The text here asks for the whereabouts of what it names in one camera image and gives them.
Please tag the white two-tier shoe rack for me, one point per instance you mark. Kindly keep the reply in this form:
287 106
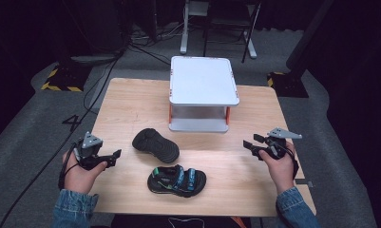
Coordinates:
202 80

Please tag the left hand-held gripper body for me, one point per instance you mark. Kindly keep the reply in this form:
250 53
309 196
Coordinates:
90 146

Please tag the person's right hand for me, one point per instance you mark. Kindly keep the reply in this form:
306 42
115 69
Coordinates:
280 172

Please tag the black base plate striped edge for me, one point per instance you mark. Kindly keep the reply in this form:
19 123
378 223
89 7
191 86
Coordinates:
66 79
289 85

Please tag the black sandal ribbed sole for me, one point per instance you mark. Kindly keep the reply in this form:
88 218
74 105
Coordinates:
156 146

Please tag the white metal stand leg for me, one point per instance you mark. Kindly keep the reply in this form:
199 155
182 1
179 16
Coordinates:
185 34
251 44

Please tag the black slanted pole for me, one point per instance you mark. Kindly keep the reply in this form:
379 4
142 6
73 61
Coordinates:
308 34

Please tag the black folding stand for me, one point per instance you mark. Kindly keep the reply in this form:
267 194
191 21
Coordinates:
229 22

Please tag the grey table edge bracket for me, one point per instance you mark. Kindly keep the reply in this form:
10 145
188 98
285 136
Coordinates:
304 182

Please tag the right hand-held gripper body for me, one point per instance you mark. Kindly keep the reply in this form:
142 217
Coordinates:
277 143

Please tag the person's left hand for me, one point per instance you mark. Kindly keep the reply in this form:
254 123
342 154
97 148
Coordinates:
80 179

